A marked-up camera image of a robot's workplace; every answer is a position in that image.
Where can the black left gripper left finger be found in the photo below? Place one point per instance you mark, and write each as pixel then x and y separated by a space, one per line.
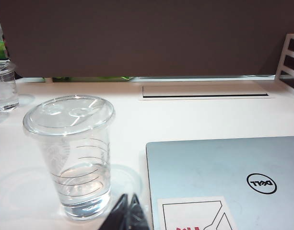
pixel 116 218

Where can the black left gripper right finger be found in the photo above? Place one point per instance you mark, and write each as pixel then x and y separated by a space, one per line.
pixel 137 215

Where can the clear Starbucks cup with lid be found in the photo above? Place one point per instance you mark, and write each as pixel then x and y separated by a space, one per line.
pixel 74 153

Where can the silver Dell laptop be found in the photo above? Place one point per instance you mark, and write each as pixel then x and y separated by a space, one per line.
pixel 221 172

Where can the small clear plastic cup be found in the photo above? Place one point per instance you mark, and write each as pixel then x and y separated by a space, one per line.
pixel 4 91

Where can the brown fabric desk divider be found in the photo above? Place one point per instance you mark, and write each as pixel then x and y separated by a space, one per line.
pixel 142 38

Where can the white divider bracket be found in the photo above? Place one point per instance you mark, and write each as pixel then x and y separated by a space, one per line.
pixel 48 79

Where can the white drawer organizer frame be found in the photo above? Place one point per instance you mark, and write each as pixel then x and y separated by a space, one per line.
pixel 282 62

